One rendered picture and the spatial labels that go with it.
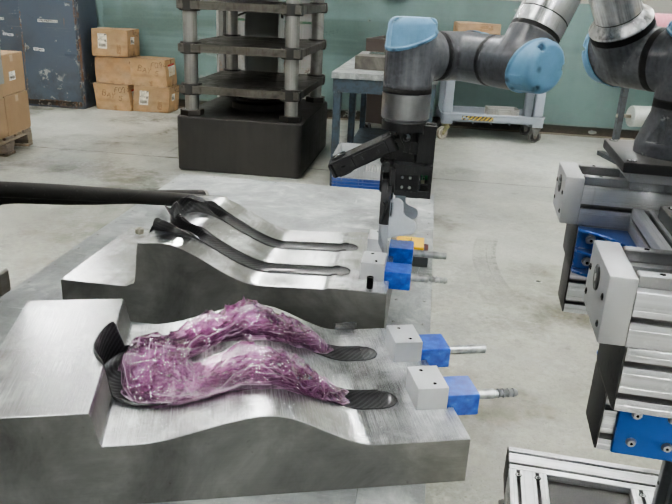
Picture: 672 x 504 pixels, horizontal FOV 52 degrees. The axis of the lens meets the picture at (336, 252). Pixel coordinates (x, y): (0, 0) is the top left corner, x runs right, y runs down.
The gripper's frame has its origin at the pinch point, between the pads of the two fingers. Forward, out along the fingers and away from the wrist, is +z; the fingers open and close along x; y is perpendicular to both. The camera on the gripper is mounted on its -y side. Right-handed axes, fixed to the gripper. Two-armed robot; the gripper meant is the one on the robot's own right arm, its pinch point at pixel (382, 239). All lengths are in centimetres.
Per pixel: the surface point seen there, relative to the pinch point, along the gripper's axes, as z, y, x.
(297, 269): 2.7, -12.4, -9.8
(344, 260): 1.8, -5.5, -6.4
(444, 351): 4.4, 10.6, -28.6
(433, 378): 2.7, 9.1, -38.6
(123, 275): 4.8, -39.3, -14.1
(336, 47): 15, -98, 639
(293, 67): 12, -92, 379
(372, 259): -0.9, -0.6, -11.8
